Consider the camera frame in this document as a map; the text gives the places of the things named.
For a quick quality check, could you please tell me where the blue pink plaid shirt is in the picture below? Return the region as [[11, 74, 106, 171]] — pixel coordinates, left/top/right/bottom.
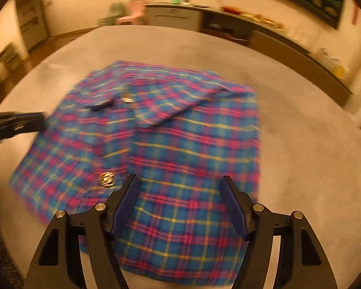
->
[[9, 61, 260, 286]]

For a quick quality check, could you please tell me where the green plastic chair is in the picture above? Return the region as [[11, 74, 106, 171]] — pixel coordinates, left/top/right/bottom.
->
[[98, 2, 127, 27]]

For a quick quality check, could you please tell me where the pink plastic chair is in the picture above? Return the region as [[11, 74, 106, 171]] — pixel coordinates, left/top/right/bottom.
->
[[116, 0, 148, 26]]

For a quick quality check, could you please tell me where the yellow box on cabinet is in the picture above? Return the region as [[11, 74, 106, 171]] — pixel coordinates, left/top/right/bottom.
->
[[334, 65, 347, 80]]

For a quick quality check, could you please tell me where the long grey low cabinet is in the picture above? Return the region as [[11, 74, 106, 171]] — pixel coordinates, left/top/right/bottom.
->
[[145, 3, 352, 107]]

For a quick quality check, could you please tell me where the red hanging wall ornament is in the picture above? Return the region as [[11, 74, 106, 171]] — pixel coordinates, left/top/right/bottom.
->
[[352, 0, 359, 26]]

